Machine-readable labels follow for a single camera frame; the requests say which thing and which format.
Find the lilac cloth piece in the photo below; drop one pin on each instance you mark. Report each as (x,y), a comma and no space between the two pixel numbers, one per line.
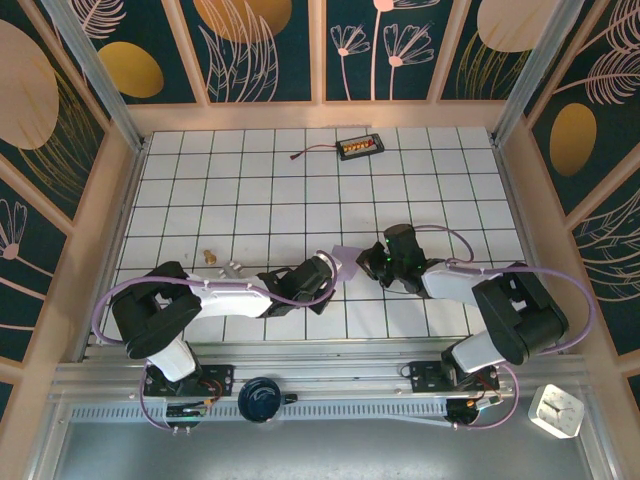
(350,262)

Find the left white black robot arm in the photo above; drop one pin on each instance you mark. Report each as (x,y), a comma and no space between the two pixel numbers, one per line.
(150,310)

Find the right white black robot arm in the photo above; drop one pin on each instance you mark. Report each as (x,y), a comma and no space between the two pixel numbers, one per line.
(525,315)

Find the white square clock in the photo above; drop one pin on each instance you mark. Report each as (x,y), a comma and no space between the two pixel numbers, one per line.
(555,410)

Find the gold chess piece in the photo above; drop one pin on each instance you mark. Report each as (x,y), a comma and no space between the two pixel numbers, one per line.
(209,256)

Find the dark blue cup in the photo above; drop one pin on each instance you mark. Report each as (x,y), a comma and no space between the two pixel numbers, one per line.
(258,400)

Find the black charger board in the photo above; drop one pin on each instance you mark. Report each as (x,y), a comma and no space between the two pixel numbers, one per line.
(360,147)

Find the small controller circuit board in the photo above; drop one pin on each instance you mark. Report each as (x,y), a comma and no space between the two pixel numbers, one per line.
(187,411)
(462,412)

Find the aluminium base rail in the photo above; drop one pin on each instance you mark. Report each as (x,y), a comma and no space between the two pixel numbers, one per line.
(325,370)

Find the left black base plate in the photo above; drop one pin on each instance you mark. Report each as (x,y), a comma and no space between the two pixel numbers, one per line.
(220,380)

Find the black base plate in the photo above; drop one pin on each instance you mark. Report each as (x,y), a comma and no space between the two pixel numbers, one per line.
(220,380)
(425,375)

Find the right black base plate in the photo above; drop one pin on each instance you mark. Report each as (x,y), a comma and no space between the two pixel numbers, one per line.
(425,375)

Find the aluminium side rail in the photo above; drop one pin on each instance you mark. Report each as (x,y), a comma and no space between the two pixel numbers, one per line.
(525,225)
(122,210)

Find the aluminium corner post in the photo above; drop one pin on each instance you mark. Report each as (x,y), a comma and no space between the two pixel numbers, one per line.
(527,75)
(95,75)

